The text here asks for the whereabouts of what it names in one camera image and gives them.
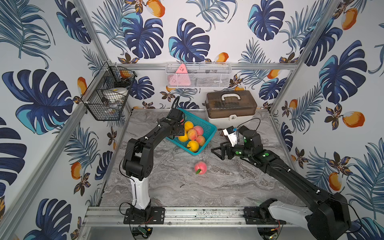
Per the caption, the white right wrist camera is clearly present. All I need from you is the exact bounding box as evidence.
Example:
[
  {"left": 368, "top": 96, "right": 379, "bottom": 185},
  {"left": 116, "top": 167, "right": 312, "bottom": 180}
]
[{"left": 222, "top": 126, "right": 239, "bottom": 147}]

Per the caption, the pink triangle card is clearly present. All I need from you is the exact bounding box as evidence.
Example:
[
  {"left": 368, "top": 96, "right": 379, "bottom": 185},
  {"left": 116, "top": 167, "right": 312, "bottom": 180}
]
[{"left": 169, "top": 64, "right": 191, "bottom": 87}]

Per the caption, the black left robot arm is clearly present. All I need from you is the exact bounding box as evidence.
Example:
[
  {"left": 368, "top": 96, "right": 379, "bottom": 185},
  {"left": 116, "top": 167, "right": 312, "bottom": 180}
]
[{"left": 121, "top": 109, "right": 185, "bottom": 211}]

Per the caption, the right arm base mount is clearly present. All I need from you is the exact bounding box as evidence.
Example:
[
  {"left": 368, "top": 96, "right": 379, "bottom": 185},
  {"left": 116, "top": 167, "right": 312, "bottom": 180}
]
[{"left": 243, "top": 207, "right": 287, "bottom": 225}]

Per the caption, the clear wall shelf tray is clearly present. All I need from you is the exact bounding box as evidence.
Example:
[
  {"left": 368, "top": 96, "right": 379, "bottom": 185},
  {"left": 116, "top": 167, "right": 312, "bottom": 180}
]
[{"left": 165, "top": 63, "right": 232, "bottom": 89}]

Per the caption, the yellow peach front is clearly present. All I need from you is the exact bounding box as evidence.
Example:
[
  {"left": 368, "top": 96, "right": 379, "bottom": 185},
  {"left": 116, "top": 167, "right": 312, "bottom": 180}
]
[{"left": 187, "top": 140, "right": 200, "bottom": 153}]

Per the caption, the yellow red peach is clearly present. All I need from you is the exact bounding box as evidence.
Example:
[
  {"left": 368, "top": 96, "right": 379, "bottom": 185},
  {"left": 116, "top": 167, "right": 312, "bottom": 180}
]
[{"left": 184, "top": 121, "right": 194, "bottom": 132}]

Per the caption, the black wire wall basket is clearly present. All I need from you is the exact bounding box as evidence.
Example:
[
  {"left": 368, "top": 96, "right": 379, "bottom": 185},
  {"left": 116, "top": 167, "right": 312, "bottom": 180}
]
[{"left": 81, "top": 62, "right": 137, "bottom": 122}]

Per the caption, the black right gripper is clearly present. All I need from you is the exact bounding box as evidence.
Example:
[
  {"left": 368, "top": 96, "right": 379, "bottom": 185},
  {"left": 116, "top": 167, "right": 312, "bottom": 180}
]
[{"left": 211, "top": 138, "right": 253, "bottom": 161}]

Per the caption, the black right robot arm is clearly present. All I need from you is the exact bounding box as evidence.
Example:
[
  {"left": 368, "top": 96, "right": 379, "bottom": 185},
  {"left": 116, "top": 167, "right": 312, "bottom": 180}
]
[{"left": 211, "top": 126, "right": 352, "bottom": 240}]

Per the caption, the orange pink peach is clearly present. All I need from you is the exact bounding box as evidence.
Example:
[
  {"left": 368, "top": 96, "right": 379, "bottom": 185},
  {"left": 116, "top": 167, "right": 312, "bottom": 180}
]
[
  {"left": 187, "top": 129, "right": 199, "bottom": 141},
  {"left": 196, "top": 136, "right": 206, "bottom": 147}
]

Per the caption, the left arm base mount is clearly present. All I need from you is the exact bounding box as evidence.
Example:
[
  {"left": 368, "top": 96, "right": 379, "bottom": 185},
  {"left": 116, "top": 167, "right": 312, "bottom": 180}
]
[{"left": 124, "top": 206, "right": 166, "bottom": 225}]

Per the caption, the teal plastic basket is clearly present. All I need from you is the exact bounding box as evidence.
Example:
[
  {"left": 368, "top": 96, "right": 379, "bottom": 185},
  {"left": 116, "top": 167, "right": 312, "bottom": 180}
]
[{"left": 166, "top": 109, "right": 217, "bottom": 156}]

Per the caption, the aluminium front rail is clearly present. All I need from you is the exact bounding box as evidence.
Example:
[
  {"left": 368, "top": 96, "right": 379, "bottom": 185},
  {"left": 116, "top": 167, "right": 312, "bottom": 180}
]
[{"left": 83, "top": 202, "right": 312, "bottom": 229}]

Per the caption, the brown lidded storage box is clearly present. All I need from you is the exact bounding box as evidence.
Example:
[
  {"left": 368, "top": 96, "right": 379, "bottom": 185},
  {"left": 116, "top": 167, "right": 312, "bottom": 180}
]
[{"left": 205, "top": 91, "right": 257, "bottom": 129}]

